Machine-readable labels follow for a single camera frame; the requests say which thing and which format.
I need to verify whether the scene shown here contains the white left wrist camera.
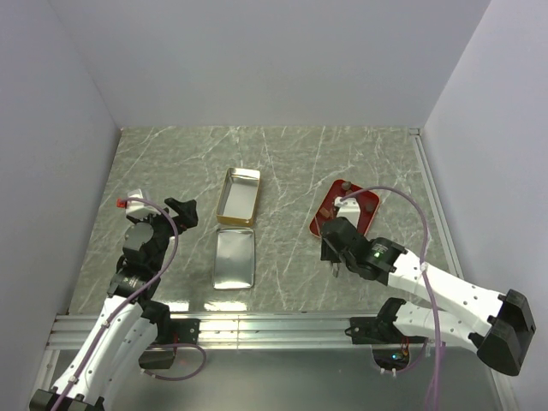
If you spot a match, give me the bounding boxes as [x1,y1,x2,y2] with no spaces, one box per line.
[116,188,158,220]

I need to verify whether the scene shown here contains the aluminium front rail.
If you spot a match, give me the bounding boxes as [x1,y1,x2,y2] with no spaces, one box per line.
[45,311,497,351]

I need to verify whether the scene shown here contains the aluminium right rail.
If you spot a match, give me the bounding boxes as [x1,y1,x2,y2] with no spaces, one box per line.
[408,128,465,280]

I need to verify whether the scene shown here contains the gold tin box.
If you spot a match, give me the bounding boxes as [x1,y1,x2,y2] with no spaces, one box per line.
[216,167,261,227]

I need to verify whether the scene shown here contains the red tin tray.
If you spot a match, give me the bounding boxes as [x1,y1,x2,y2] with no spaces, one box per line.
[309,179,380,235]

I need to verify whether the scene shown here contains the aluminium rail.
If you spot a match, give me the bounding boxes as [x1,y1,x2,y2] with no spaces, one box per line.
[408,128,465,280]
[45,311,497,351]

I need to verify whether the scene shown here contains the brown chocolate on tray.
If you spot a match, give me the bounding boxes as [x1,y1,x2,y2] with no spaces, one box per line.
[319,207,331,217]

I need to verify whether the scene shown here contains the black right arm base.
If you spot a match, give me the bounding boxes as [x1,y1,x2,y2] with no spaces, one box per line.
[344,317,412,373]

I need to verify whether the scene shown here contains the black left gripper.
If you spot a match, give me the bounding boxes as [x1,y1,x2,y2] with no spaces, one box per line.
[127,197,197,271]

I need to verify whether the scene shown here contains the metal tweezers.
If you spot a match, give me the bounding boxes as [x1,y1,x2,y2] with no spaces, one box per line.
[310,215,325,238]

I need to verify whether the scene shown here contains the silver tin lid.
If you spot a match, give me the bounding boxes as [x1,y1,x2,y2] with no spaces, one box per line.
[212,227,256,290]

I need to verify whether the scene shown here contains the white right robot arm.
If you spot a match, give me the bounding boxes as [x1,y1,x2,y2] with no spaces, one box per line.
[320,217,536,376]

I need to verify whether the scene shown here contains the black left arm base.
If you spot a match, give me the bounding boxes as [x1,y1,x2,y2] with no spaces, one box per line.
[139,318,200,370]

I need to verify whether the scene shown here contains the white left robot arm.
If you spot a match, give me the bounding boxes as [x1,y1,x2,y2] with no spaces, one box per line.
[29,190,199,410]

